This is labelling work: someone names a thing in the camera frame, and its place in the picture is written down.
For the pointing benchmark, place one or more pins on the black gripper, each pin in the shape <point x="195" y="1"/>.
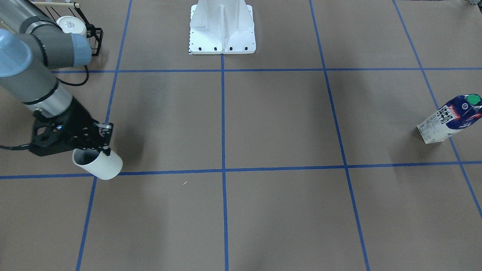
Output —
<point x="80" y="119"/>

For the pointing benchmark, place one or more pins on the white mug with handle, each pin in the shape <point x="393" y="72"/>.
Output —
<point x="102" y="166"/>

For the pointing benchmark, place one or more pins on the blue white milk carton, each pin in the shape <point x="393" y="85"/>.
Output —
<point x="454" y="116"/>

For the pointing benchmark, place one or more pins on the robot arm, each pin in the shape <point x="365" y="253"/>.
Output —
<point x="31" y="46"/>

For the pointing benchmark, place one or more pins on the white mug rack near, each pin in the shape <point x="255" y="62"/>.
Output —
<point x="70" y="24"/>

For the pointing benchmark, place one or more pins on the black wire mug rack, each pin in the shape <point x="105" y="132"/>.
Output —
<point x="59" y="8"/>

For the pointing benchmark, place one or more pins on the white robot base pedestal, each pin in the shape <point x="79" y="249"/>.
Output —
<point x="221" y="27"/>

